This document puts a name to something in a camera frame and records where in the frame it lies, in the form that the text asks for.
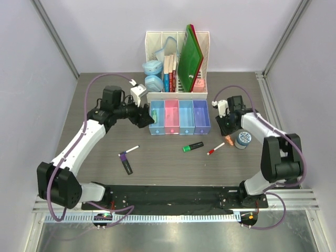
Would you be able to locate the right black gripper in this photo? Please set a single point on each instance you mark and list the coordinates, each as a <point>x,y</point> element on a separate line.
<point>224,130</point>

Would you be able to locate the red folder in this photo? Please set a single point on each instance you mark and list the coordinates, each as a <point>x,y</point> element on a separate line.
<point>200,56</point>

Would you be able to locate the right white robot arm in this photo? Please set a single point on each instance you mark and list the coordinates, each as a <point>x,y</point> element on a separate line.
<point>281,157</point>

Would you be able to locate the purple drawer bin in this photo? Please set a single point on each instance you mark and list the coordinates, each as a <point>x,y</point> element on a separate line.
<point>201,117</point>

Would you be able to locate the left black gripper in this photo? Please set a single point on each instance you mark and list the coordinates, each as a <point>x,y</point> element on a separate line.
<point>142,118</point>

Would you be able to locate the purple capped white pen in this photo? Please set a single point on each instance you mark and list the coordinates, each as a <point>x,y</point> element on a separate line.
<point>131,149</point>

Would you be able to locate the blue spine book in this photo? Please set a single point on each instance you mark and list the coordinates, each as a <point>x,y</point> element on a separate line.
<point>166,78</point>

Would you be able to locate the pink eraser box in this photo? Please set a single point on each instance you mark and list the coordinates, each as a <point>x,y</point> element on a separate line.
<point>199,85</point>

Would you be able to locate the purple black highlighter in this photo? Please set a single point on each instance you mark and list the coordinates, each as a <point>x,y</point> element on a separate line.
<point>125,163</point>

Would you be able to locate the white file organizer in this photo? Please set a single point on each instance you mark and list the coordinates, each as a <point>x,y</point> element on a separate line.
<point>155,40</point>

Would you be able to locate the green folder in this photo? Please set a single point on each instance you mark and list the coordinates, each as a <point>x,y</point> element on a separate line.
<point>188,61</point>

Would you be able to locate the pink drawer bin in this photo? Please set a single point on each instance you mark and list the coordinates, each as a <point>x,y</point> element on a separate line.
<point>171,117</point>

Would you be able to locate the lower blue tape dispenser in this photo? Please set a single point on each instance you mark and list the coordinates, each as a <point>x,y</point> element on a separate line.
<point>153,83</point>

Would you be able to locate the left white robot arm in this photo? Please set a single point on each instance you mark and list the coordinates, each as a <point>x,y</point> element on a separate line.
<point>57,180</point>

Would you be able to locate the green black highlighter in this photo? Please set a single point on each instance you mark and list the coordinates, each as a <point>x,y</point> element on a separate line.
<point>192,146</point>

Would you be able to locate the blue tape dispenser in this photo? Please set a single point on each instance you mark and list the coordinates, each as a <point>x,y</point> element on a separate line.
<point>153,83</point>
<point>153,67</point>

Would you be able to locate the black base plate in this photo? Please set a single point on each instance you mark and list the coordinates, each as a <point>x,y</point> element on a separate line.
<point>175,200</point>

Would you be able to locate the orange mini highlighter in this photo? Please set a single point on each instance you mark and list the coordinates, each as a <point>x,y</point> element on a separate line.
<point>229,140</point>

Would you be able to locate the light green mini highlighter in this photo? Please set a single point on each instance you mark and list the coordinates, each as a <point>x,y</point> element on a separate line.
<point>154,116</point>

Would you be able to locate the red capped white pen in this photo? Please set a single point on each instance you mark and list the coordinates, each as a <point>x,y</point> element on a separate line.
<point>215,148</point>

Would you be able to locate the red spine book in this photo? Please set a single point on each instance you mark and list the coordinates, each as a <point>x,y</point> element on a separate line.
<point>171,73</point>
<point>174,84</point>

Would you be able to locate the blue washi tape roll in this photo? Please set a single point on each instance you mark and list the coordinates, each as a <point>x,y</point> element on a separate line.
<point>243,140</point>

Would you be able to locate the blue clear pouch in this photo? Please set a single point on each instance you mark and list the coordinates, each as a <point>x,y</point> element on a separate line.
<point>169,47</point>

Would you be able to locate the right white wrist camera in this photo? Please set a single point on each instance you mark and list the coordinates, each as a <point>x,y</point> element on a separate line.
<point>221,106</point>

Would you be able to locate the white cable duct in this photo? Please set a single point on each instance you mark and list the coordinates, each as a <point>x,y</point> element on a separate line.
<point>91,217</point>

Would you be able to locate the upper blue tape dispenser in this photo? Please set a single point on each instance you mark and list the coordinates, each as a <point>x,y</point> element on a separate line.
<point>153,67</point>

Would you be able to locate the blue drawer bin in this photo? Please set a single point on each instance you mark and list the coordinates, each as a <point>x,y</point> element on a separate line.
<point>157,128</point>
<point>186,117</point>

